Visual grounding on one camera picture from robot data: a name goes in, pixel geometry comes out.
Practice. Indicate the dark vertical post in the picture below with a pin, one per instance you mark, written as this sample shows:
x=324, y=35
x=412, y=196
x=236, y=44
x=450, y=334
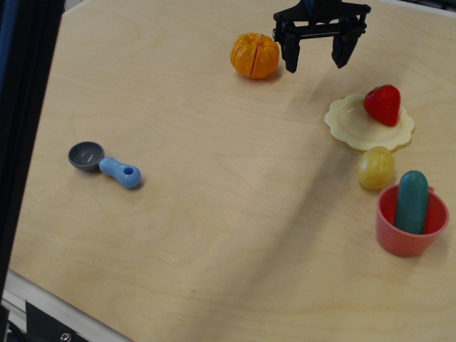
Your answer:
x=29, y=30

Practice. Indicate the grey and blue scoop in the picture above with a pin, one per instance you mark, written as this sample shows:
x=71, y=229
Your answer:
x=89, y=156

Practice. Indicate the black metal bracket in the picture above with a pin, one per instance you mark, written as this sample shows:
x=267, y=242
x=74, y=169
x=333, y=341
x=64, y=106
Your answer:
x=40, y=326

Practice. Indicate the yellow toy potato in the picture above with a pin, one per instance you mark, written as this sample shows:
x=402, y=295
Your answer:
x=376, y=168

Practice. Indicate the green toy cucumber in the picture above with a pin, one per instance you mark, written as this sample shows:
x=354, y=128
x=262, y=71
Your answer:
x=411, y=203

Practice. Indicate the orange toy pumpkin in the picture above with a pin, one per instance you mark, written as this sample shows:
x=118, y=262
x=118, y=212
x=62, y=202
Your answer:
x=254, y=55

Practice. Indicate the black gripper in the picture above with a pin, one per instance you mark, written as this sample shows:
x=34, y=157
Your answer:
x=344, y=21

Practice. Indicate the red plastic cup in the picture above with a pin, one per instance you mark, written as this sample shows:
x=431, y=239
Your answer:
x=404, y=244

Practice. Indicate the red toy strawberry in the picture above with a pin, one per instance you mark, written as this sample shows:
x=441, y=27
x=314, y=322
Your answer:
x=383, y=104

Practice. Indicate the cream scalloped toy plate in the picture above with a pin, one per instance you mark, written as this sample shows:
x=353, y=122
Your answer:
x=349, y=123

